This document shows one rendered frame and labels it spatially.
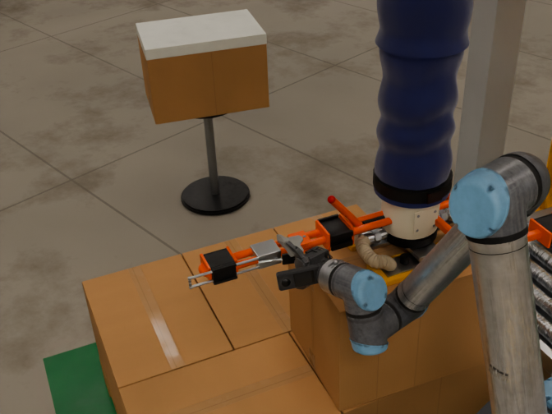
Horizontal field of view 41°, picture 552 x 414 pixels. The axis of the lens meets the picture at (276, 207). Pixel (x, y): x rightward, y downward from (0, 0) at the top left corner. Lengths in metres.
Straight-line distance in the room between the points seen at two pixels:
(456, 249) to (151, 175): 3.14
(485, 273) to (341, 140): 3.46
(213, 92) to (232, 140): 1.15
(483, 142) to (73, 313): 2.12
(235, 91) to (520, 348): 2.57
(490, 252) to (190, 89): 2.54
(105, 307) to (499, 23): 2.04
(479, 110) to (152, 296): 1.77
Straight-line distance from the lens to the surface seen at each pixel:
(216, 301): 2.70
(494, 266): 1.43
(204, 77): 3.72
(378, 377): 2.28
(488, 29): 3.44
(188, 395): 2.39
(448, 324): 2.29
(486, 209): 1.36
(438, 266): 1.72
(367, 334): 1.80
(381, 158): 2.06
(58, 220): 4.31
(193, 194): 4.28
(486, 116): 3.59
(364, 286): 1.73
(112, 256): 3.93
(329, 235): 2.05
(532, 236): 2.15
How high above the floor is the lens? 2.29
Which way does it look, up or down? 33 degrees down
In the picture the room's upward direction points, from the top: 3 degrees counter-clockwise
